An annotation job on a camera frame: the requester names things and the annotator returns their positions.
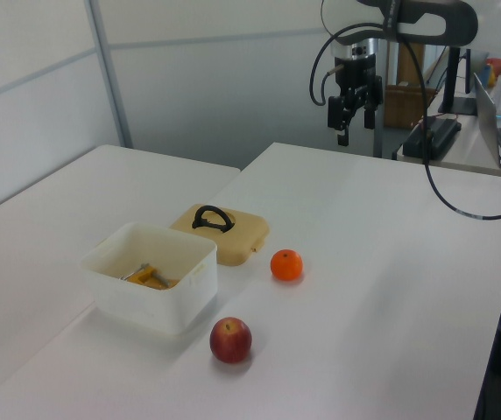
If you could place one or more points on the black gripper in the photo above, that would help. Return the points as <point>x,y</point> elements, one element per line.
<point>357,76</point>

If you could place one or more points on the orange fruit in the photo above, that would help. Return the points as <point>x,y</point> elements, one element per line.
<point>286,264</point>

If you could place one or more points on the red apple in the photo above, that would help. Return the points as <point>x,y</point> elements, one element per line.
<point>230,341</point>

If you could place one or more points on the white plastic container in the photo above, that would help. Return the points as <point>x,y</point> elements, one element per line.
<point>145,306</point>

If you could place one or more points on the wooden crate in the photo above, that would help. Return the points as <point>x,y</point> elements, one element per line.
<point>404,107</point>

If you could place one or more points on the black power box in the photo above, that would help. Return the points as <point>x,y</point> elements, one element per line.
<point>434,135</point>

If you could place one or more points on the black monitor stand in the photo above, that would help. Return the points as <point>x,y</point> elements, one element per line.
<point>454,87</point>

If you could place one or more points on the orange toy clamp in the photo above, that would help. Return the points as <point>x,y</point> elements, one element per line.
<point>147,276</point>

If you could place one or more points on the grey metal post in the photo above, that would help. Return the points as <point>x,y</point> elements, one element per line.
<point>384,109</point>

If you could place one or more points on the grey partition post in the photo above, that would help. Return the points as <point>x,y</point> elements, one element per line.
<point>108,74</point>

